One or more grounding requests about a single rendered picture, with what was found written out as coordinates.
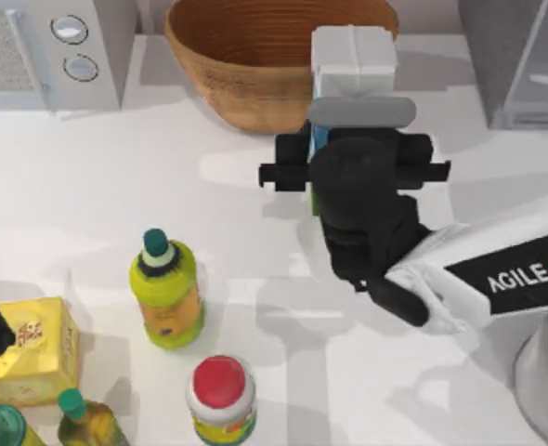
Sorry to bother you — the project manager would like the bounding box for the olive bottle with green cap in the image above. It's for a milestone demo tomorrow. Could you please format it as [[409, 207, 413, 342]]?
[[56, 387, 132, 446]]

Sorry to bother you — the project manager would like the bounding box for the pale microwave oven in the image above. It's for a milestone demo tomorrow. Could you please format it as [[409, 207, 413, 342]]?
[[0, 0, 138, 113]]

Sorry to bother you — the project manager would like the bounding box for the small round microwave knob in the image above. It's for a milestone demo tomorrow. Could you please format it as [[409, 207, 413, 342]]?
[[62, 52, 100, 85]]

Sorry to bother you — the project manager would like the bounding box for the red lidded white jar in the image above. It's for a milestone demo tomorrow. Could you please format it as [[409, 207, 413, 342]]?
[[185, 355, 258, 446]]

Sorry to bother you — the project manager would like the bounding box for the large round microwave knob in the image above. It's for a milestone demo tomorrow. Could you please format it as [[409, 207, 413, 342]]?
[[50, 14, 90, 46]]

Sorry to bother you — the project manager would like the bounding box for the light green bottle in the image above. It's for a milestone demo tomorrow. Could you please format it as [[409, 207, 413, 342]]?
[[128, 227, 206, 349]]

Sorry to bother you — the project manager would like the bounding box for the white and blue carton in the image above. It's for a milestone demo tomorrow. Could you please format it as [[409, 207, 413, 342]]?
[[309, 24, 398, 217]]

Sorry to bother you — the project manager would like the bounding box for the brown woven basket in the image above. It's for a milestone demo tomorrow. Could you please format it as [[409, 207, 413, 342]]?
[[163, 0, 401, 137]]

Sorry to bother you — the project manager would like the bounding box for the green can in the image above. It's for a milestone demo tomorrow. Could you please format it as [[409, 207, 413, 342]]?
[[0, 402, 48, 446]]

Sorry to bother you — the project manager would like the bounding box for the yellow box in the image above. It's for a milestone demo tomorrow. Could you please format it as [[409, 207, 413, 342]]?
[[0, 296, 82, 410]]

